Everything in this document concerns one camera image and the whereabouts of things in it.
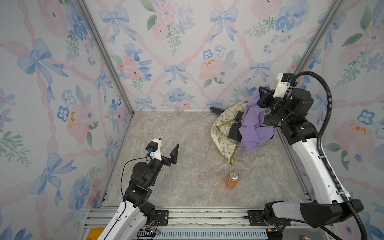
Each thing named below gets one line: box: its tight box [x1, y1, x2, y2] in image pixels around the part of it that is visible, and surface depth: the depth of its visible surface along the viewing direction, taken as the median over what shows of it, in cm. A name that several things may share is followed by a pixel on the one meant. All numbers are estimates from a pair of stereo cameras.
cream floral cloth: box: [210, 102, 247, 165], surface depth 100 cm
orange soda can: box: [225, 170, 240, 189], surface depth 78 cm
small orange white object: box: [301, 234, 311, 240], surface depth 69 cm
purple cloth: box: [238, 85, 276, 152], surface depth 79 cm
